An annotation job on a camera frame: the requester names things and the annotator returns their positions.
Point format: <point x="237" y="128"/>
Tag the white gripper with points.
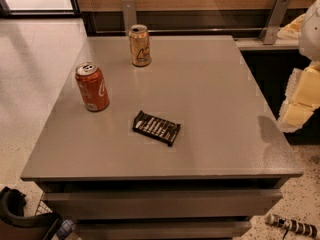
<point x="311" y="34"/>

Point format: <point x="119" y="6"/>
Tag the red coke can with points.
<point x="91" y="84"/>

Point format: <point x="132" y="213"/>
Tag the black curved robot base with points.
<point x="14" y="225"/>

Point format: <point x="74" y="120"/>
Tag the gold soda can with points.
<point x="139" y="45"/>

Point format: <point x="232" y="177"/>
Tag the blue can on floor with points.
<point x="65" y="230"/>

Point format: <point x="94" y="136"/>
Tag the black snack bar wrapper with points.
<point x="156" y="128"/>

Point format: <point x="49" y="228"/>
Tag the grey drawer cabinet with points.
<point x="188" y="148"/>

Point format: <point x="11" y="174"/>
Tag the black white striped cylinder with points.
<point x="299" y="228"/>

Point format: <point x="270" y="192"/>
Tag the upper grey drawer front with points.
<point x="162" y="204"/>

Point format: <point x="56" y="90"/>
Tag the grey drawer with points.
<point x="162" y="204"/>
<point x="164" y="230"/>

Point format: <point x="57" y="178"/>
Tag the lower grey drawer front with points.
<point x="164" y="230"/>

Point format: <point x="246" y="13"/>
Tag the right metal bracket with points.
<point x="268" y="35"/>

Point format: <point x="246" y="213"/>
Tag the metal bracket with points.
<point x="129" y="14"/>
<point x="268" y="35"/>

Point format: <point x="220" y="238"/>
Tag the left metal bracket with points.
<point x="129" y="14"/>

